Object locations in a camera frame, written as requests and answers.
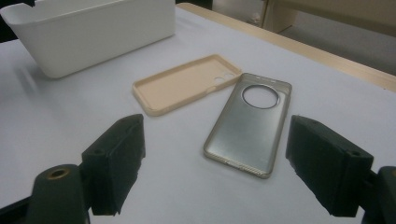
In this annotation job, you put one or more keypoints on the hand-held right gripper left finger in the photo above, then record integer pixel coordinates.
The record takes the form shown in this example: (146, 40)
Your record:
(115, 161)

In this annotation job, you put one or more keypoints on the light wooden shelf unit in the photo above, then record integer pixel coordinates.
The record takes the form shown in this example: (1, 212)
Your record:
(327, 12)

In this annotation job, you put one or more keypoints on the white plastic bin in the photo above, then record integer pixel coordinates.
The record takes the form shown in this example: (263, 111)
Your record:
(93, 40)

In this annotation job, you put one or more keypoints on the white table mat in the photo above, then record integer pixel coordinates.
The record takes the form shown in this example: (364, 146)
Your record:
(186, 193)

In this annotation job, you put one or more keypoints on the silver grey phone case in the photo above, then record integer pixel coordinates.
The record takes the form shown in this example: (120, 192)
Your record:
(246, 137)

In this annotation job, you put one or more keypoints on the beige phone case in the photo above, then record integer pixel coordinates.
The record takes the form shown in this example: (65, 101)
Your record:
(177, 87)

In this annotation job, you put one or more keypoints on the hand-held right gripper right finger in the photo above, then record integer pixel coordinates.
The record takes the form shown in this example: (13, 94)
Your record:
(327, 168)

